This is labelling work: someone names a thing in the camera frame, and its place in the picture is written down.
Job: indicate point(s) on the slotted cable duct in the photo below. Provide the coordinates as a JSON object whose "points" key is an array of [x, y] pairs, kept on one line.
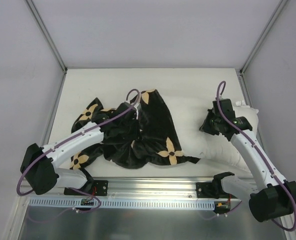
{"points": [[65, 202]]}

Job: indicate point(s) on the black floral plush pillowcase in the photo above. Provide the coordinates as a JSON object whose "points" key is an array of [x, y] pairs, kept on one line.
{"points": [[138, 138]]}

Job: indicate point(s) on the aluminium frame post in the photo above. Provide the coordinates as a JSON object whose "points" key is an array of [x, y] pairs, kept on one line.
{"points": [[282, 4], [45, 33]]}

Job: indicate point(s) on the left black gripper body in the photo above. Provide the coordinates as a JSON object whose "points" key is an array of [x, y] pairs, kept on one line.
{"points": [[124, 110]]}

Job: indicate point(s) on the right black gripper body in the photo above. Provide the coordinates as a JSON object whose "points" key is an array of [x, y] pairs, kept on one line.
{"points": [[208, 125]]}

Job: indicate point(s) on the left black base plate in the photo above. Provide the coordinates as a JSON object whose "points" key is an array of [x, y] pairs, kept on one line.
{"points": [[100, 187]]}

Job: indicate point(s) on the aluminium mounting rail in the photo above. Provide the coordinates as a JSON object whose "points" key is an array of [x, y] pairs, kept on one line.
{"points": [[182, 188]]}

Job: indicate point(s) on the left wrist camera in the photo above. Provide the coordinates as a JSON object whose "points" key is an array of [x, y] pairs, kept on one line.
{"points": [[137, 108]]}

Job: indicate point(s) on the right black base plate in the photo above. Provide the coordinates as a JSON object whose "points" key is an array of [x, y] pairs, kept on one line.
{"points": [[207, 190]]}

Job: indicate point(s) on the white pillow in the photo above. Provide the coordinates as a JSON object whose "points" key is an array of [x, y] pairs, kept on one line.
{"points": [[215, 153]]}

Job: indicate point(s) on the left aluminium frame post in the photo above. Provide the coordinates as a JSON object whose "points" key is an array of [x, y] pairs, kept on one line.
{"points": [[45, 33]]}

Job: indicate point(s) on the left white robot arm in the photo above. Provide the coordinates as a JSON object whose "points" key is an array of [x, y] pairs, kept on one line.
{"points": [[40, 168]]}

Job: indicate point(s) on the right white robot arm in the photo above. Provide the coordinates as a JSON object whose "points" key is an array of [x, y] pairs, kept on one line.
{"points": [[273, 196]]}

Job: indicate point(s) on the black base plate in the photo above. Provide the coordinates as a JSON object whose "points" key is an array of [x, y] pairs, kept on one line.
{"points": [[100, 187], [207, 190]]}

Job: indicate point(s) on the right aluminium frame post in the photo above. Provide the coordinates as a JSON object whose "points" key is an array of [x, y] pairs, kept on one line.
{"points": [[282, 4]]}

